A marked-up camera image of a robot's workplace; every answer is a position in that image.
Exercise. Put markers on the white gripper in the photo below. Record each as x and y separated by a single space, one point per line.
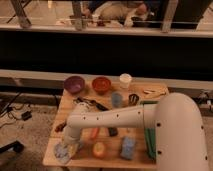
71 144

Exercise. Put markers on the blue grey towel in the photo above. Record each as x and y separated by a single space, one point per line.
65 153

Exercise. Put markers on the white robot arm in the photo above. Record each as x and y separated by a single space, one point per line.
176 119

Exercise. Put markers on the purple bowl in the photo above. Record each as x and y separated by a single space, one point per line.
74 84

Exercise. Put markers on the red bowl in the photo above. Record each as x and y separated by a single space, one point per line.
101 85

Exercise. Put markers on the bunch of dark grapes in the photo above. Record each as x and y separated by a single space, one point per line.
60 127

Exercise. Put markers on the red chili pepper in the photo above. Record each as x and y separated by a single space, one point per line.
94 133

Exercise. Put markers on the peach fruit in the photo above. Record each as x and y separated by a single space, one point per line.
99 149

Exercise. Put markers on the black rectangular bar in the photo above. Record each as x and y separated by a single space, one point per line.
113 131

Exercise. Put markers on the blue sponge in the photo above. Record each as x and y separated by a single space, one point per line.
128 146

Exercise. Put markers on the blue plastic cup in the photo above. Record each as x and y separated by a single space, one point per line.
116 100

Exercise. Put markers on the wooden table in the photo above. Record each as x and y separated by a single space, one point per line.
112 160

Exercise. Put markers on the white plastic cup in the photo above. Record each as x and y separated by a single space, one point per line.
125 80

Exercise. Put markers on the green plastic tray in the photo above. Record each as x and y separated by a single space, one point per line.
150 141

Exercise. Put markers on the wooden spatula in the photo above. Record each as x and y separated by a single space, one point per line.
149 94

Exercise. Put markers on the black handled peeler tool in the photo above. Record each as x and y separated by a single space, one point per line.
91 102

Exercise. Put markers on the black power adapter with cables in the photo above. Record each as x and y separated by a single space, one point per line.
8 111

